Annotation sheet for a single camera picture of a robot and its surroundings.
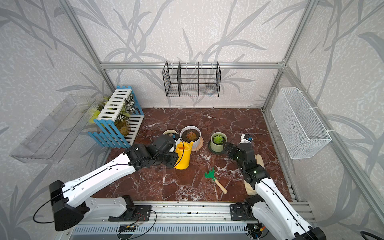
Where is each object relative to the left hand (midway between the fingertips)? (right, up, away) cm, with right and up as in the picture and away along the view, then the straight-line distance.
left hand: (177, 158), depth 74 cm
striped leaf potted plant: (-41, +17, +24) cm, 50 cm away
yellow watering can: (+3, +4, +1) cm, 5 cm away
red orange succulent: (+6, +9, +17) cm, 20 cm away
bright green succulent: (+22, +7, +18) cm, 29 cm away
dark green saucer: (+22, -2, +22) cm, 31 cm away
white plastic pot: (+2, +13, +22) cm, 25 cm away
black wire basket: (+5, +48, +31) cm, 57 cm away
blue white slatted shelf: (-44, +10, +13) cm, 47 cm away
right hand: (+28, +6, +7) cm, 29 cm away
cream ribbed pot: (-9, +11, +24) cm, 28 cm away
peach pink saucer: (+12, +2, +25) cm, 28 cm away
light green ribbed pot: (+20, +2, +16) cm, 26 cm away
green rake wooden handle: (+24, -18, +6) cm, 31 cm away
